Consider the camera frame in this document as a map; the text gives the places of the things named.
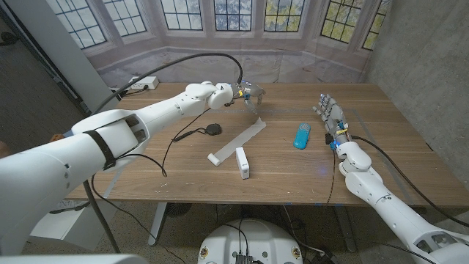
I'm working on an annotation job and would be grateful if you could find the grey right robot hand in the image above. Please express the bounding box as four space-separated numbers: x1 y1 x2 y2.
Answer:
312 93 351 146

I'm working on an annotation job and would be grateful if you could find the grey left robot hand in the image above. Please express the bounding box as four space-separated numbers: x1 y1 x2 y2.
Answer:
230 81 267 115

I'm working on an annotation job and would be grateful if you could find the white gauze bandage strip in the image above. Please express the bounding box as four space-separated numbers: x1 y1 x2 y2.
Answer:
207 117 267 167

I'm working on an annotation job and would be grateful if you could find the white USB stick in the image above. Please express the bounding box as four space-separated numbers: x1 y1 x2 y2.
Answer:
235 147 251 180

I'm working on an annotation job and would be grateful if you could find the blue plastic case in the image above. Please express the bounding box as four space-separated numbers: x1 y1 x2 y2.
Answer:
293 122 311 150

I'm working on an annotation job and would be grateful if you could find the printed window backdrop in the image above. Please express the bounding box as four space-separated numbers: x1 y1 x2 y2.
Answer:
45 0 391 89

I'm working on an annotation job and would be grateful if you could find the white power strip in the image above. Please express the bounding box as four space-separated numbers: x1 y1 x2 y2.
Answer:
128 76 160 91

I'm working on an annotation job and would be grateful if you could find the grey table leg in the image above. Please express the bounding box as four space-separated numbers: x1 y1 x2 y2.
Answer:
335 205 356 253
148 202 168 246

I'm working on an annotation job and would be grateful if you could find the black round fan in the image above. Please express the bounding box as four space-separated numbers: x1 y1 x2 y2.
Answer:
166 202 193 217

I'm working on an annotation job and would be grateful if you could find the black power adapter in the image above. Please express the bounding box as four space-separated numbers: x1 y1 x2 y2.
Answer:
311 249 341 264

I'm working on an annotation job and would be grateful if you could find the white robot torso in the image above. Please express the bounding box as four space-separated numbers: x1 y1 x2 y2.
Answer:
197 219 304 264

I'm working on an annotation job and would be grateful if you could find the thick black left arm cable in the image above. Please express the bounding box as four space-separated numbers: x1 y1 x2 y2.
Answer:
82 52 245 254

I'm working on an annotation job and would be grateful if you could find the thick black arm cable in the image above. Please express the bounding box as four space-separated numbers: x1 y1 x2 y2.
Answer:
351 134 469 228
82 52 245 254

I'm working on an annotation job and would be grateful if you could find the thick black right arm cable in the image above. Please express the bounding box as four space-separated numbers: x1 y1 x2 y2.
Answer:
351 134 469 228

